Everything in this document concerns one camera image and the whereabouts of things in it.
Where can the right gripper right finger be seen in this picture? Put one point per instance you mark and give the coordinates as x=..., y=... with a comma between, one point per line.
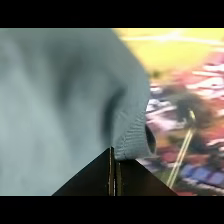
x=140, y=180

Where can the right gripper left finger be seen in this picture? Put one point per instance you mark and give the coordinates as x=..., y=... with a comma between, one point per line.
x=95, y=178

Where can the blue shirt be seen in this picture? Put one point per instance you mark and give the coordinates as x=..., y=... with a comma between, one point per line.
x=50, y=110

